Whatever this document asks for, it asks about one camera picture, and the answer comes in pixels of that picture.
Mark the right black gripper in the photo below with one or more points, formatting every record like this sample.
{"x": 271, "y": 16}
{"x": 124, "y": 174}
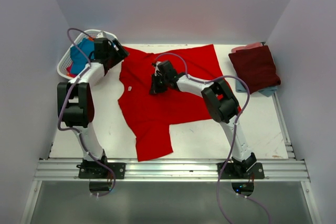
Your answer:
{"x": 156, "y": 89}

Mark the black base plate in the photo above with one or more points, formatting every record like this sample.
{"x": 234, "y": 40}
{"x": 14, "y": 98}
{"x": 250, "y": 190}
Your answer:
{"x": 92, "y": 170}
{"x": 228, "y": 170}

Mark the magenta t shirt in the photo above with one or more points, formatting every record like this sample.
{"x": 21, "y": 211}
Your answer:
{"x": 69, "y": 70}

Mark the red t shirt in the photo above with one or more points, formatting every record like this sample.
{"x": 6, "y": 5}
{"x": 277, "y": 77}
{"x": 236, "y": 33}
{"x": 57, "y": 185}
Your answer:
{"x": 150, "y": 116}

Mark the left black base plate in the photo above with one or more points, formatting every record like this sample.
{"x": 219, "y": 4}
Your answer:
{"x": 92, "y": 170}

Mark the aluminium mounting rail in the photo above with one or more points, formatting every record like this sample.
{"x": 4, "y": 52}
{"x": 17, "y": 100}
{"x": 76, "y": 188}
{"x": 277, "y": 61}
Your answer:
{"x": 175, "y": 170}

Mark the white plastic laundry basket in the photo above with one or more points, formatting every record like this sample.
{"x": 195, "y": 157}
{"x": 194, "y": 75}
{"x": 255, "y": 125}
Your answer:
{"x": 66, "y": 60}

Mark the folded light blue t shirt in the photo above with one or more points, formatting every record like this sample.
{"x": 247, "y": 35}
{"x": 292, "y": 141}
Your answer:
{"x": 268, "y": 91}

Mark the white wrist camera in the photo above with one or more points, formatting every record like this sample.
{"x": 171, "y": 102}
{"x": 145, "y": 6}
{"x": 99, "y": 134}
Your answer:
{"x": 157, "y": 71}
{"x": 101, "y": 34}

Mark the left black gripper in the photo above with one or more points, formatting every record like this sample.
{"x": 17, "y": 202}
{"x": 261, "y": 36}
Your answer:
{"x": 121, "y": 54}

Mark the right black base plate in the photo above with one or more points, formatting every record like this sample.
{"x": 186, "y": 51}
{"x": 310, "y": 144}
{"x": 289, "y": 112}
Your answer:
{"x": 228, "y": 170}

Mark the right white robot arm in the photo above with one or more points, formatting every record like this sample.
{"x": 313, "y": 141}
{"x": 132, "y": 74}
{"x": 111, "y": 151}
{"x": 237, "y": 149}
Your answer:
{"x": 221, "y": 104}

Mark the folded maroon t shirt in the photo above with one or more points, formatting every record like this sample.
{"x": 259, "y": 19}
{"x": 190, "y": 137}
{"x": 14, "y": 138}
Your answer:
{"x": 255, "y": 67}

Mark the folded pink t shirt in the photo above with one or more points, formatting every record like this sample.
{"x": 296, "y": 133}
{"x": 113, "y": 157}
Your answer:
{"x": 246, "y": 47}

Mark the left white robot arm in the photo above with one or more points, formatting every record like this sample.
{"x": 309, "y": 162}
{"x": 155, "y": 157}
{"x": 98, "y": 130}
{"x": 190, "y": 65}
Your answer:
{"x": 74, "y": 99}

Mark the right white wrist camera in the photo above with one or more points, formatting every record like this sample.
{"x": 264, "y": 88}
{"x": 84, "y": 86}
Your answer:
{"x": 157, "y": 71}

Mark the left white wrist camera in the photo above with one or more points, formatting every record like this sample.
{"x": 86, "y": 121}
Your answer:
{"x": 101, "y": 34}

